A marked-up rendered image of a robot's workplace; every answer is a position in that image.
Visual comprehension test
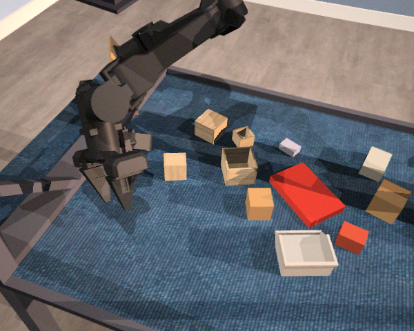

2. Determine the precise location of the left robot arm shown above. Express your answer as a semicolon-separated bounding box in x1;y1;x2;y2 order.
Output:
75;0;248;152

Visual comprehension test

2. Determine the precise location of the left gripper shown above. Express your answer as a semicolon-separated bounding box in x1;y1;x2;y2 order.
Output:
72;121;149;211

